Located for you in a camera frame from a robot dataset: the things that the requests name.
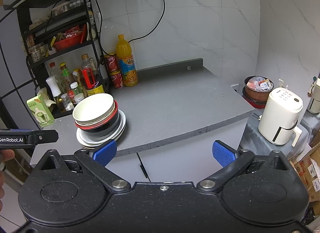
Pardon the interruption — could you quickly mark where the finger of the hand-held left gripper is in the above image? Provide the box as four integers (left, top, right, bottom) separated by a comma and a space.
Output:
0, 129, 59, 149

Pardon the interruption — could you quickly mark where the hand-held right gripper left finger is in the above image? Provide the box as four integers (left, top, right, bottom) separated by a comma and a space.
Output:
37, 139, 132, 194

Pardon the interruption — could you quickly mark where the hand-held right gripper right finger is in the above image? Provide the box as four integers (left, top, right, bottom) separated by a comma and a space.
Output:
197, 140, 291, 194

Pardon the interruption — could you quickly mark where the white plate orange rim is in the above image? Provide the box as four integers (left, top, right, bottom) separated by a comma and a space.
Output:
79, 123, 125, 148

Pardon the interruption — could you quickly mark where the red and black bowl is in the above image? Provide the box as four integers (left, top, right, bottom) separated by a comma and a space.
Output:
75, 101, 121, 139

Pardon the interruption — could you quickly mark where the cream bowl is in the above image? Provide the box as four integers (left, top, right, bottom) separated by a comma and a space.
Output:
74, 99, 117, 126
72, 93, 115, 123

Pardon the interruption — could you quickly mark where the white plate blue print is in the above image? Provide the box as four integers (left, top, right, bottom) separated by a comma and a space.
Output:
77, 109, 127, 146

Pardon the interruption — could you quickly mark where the person's left hand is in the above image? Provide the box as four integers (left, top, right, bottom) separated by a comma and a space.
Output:
0, 149, 15, 198

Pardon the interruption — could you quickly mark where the black metal shelf rack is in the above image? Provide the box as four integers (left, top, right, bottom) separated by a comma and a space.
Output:
16, 0, 110, 119

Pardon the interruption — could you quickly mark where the green carton box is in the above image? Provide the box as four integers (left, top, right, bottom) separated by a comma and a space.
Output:
26, 95, 55, 128

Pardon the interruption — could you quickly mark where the small clear jar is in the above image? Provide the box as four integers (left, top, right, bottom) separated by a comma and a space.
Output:
61, 93, 73, 111

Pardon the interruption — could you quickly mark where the oil bottle white spout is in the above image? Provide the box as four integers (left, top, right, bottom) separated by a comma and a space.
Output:
46, 76, 62, 112

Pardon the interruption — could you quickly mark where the red label bottle white cap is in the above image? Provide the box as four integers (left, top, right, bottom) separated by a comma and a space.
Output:
70, 82, 80, 98

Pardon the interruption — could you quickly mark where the green label sauce bottle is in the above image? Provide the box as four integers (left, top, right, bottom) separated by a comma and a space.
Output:
59, 63, 73, 91

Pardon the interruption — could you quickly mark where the white air fryer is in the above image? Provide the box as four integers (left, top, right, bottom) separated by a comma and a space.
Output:
258, 87, 303, 147

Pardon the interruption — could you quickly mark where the red cap sauce bottle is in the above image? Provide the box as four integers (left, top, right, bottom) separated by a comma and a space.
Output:
49, 62, 60, 81

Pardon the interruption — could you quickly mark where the red drink can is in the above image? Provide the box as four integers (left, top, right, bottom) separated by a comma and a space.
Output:
110, 70, 125, 89
104, 53, 119, 73

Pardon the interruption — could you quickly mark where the red box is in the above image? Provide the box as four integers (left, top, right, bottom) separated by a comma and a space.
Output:
80, 54, 100, 89

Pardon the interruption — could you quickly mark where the printed cardboard box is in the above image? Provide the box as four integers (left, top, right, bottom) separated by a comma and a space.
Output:
291, 156, 320, 202

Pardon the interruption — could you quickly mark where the brown cardboard box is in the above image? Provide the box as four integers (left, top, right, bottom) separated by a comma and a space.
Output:
309, 133, 320, 159

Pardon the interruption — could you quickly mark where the red plastic basket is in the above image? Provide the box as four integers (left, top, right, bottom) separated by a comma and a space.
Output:
52, 33, 84, 51

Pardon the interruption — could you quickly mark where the orange juice bottle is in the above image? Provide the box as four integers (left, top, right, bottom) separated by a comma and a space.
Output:
116, 34, 138, 87

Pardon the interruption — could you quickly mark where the white thermos jug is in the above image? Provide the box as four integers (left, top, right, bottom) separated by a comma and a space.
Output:
307, 73, 320, 114

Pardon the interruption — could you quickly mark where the row of small spice jars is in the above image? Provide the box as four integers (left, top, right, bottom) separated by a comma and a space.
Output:
51, 0, 84, 15

